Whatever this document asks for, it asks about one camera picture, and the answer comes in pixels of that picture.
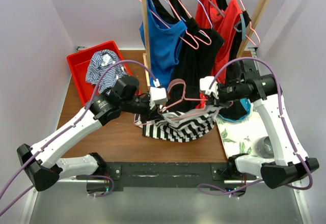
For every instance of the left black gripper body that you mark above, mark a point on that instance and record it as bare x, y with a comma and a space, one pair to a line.
138, 105

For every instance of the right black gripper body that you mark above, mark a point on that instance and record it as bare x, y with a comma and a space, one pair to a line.
231, 92

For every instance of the black white striped tank top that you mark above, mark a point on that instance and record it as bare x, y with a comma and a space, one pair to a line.
178, 126

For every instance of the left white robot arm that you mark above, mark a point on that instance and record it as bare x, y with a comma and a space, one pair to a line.
43, 162

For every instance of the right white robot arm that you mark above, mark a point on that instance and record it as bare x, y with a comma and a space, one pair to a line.
290, 162

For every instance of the blue tank top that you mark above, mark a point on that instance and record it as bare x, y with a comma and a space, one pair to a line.
165, 45

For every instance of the black red tank top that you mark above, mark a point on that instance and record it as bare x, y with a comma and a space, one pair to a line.
234, 70

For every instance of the floral pattern tray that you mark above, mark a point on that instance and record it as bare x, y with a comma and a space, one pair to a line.
242, 136

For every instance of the blue white striped shirt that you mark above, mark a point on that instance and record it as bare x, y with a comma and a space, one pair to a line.
99, 62

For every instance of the red plastic bin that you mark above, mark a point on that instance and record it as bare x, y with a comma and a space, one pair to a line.
78, 64

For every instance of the wooden clothes rack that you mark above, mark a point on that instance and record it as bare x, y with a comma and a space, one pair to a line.
256, 16

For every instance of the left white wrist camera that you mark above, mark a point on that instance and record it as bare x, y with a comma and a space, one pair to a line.
157, 94

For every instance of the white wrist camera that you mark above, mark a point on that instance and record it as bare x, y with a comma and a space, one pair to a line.
157, 94
209, 86

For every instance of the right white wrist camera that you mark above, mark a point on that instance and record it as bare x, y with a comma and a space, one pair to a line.
209, 86

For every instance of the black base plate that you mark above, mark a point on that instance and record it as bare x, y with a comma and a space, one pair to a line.
168, 175

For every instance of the light blue wire hanger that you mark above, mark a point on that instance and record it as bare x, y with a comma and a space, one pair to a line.
204, 12

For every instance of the aluminium frame rail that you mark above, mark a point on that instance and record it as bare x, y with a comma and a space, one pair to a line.
81, 200

